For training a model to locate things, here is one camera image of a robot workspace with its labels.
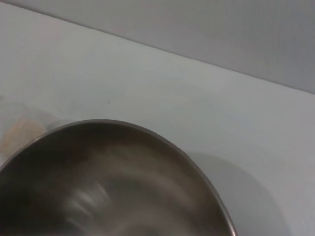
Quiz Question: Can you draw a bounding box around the stainless steel mixing bowl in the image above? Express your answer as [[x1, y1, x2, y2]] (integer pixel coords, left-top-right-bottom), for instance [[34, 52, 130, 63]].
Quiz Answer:
[[0, 119, 237, 236]]

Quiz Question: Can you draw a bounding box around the clear plastic measuring cup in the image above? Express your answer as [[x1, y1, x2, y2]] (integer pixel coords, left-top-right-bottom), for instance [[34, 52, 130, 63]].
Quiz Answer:
[[0, 99, 71, 162]]

